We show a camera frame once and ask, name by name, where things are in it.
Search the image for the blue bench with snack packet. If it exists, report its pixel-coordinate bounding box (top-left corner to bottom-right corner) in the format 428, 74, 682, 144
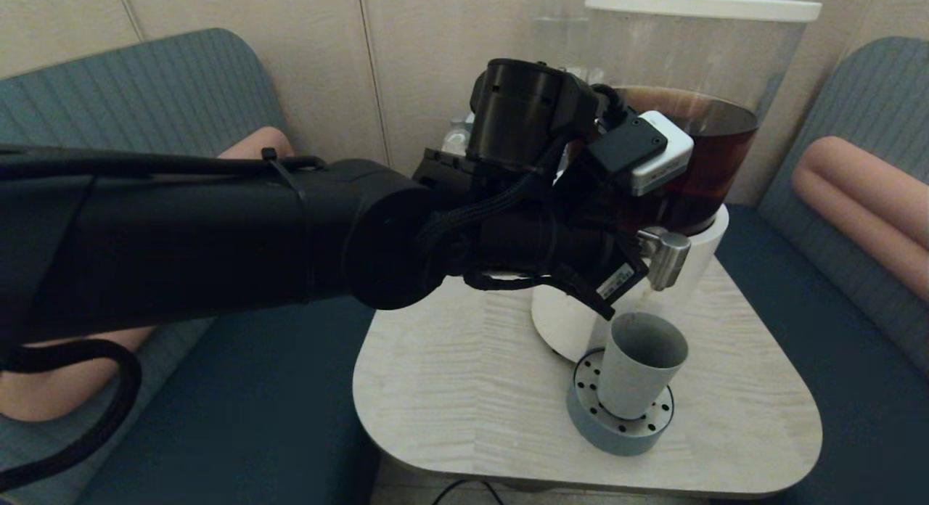
0, 28, 422, 505

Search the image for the black floor cable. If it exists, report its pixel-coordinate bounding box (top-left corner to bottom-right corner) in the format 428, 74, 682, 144
433, 478, 504, 505

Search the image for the small clear water dispenser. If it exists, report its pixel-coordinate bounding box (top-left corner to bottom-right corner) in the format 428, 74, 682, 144
530, 0, 605, 81

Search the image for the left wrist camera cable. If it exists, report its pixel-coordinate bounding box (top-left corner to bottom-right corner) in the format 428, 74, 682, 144
592, 84, 629, 132

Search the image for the grey plastic cup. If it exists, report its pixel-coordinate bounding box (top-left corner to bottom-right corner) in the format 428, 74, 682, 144
597, 312, 689, 421

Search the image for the large metal dispenser tap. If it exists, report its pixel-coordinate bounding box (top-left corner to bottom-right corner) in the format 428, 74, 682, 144
639, 228, 692, 292

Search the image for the empty blue bench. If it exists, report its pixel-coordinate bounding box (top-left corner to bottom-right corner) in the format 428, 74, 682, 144
715, 35, 929, 505

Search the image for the small clear bottle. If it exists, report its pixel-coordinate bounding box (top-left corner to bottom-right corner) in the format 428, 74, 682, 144
443, 117, 474, 157

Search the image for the large blue-grey perforated drip tray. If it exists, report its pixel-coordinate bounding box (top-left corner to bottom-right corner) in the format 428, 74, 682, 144
567, 348, 675, 457

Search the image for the long folded pink bolster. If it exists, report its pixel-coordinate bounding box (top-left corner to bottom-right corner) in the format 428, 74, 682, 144
0, 126, 295, 422

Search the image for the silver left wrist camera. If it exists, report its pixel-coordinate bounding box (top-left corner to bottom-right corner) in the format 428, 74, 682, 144
586, 111, 695, 198

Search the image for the short pink bolster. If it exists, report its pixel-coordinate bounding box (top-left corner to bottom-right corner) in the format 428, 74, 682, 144
791, 136, 929, 304

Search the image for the large dispenser with dark tea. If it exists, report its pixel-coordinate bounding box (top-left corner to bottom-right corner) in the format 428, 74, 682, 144
531, 12, 810, 364

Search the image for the large white dispenser lid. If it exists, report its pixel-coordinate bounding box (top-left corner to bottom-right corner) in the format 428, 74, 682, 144
585, 0, 823, 23

